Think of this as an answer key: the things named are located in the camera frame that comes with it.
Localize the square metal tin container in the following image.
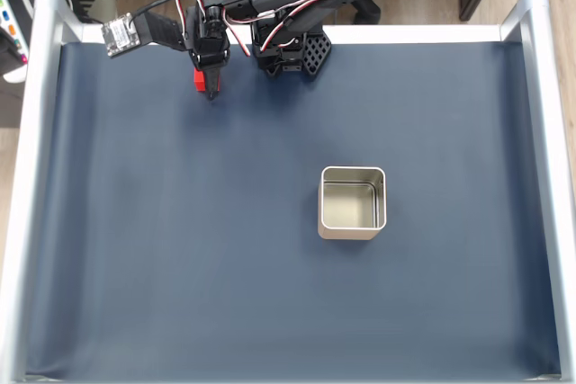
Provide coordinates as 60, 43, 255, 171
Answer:
317, 165, 388, 242

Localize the camera circuit board with mount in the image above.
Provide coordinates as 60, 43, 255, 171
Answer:
100, 11, 188, 60

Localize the red cube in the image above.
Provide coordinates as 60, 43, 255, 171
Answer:
193, 67, 221, 94

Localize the dark blue table mat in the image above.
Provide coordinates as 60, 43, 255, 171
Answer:
25, 40, 562, 381

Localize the grey box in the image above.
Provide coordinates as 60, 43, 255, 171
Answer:
74, 0, 121, 25

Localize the white device with coloured buttons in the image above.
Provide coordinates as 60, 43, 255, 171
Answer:
0, 0, 35, 85

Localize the silver table frame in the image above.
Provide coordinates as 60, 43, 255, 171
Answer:
0, 0, 576, 384

